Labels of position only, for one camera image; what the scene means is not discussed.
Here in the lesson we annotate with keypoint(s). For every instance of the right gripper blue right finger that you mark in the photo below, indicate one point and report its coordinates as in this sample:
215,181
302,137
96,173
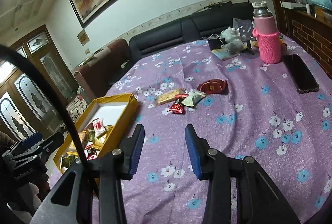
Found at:
197,149

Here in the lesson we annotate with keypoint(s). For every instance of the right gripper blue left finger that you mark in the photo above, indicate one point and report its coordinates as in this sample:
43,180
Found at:
132,148

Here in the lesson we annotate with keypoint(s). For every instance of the red white snack packet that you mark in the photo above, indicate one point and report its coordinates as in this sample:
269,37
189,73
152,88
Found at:
98,126

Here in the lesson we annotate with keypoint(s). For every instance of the small red candy packet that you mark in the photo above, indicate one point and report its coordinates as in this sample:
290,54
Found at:
178,107

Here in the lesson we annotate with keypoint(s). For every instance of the cream white small packet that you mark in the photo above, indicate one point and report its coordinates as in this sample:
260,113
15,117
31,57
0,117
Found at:
193,98

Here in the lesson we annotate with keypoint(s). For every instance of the clear-wrapped cake bar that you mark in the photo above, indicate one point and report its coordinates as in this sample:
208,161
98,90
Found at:
168,96

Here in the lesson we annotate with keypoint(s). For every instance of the dark red packet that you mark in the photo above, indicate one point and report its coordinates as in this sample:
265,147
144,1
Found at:
213,86

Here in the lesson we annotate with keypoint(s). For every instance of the golden yellow snack packet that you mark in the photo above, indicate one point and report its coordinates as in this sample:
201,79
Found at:
100,140

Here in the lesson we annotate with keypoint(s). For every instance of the red black candy packet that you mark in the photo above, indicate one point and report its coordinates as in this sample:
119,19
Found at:
91,152

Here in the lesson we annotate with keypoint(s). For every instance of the green snack packet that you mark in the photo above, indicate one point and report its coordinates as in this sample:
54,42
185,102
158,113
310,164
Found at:
90,135

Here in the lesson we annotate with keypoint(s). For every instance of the long red chocolate bar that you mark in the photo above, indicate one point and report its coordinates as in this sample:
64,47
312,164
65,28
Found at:
89,128

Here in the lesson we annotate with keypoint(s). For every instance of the yellow cardboard tray box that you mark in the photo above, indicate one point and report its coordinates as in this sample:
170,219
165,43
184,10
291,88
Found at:
116,111

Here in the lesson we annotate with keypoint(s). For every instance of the wooden glass door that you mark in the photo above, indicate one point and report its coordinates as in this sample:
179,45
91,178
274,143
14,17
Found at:
25,109

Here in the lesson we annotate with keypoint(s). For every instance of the patterned blanket heap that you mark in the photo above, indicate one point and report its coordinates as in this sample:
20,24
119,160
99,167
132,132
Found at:
78,105

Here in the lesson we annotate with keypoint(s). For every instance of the brown armchair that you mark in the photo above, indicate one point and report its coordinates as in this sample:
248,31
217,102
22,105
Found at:
103,69

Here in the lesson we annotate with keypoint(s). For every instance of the purple floral tablecloth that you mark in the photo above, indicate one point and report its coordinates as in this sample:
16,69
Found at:
261,115

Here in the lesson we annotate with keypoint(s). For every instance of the small booklet on table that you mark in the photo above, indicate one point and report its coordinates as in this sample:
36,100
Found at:
223,55

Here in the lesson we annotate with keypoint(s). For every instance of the small black box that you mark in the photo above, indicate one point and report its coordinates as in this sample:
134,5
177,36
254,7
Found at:
215,43

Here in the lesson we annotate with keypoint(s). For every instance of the black smartphone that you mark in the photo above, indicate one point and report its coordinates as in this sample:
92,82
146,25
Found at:
300,73

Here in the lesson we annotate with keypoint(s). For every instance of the black leather sofa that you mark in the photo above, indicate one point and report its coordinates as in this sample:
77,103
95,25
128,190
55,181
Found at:
190,28

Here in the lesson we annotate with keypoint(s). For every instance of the grey phone stand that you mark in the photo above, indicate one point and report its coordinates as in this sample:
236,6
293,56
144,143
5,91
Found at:
245,28

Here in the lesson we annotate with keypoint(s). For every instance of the pink knit-sleeved thermos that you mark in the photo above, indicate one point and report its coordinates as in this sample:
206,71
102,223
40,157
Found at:
266,33

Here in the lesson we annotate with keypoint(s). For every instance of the small wall picture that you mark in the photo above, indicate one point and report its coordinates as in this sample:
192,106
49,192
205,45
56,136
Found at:
83,37

